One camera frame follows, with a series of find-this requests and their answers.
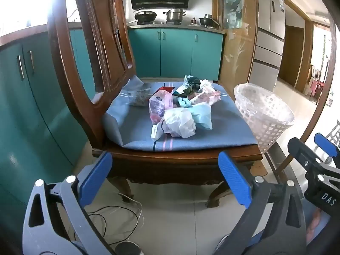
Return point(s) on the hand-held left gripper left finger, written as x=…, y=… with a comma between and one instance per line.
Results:
x=95, y=175

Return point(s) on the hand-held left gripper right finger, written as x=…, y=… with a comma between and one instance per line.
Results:
x=233, y=178

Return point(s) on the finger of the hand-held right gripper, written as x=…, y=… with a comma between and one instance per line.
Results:
x=300, y=148
x=325, y=142

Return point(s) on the white lattice plastic basket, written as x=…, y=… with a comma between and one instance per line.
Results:
x=265, y=130

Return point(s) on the dark teal plastic bag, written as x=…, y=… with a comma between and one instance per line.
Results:
x=192, y=81

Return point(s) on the red snack wrapper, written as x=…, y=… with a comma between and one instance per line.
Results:
x=166, y=87

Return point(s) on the blue striped seat cushion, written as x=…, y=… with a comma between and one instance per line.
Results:
x=228, y=127

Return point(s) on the wooden framed glass door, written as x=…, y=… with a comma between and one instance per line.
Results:
x=236, y=45
x=328, y=85

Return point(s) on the pink plastic chair stack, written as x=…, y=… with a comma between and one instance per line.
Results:
x=317, y=85

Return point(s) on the light blue plastic bag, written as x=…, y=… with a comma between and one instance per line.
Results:
x=203, y=115

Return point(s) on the white plastic bag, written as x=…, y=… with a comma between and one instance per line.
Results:
x=178, y=123

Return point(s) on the pink snack wrapper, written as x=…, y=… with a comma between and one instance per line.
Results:
x=207, y=97

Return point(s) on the clear bag with dark contents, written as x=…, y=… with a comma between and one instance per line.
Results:
x=139, y=98

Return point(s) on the teal snack wrapper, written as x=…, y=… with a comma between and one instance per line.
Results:
x=183, y=102

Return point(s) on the pink printed plastic bag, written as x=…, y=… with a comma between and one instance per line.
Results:
x=159, y=106

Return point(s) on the dark green wrapper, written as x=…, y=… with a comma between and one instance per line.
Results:
x=187, y=92

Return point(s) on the teal kitchen cabinet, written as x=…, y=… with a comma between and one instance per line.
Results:
x=175, y=50
x=26, y=106

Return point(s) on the silver refrigerator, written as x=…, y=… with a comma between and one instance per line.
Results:
x=268, y=45

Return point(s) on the carved wooden chair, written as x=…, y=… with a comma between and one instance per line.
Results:
x=79, y=58

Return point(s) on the black cooking pot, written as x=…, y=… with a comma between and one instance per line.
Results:
x=208, y=21

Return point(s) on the black wok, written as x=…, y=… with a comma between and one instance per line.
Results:
x=145, y=16

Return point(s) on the stainless steel pot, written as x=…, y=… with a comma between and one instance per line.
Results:
x=174, y=16

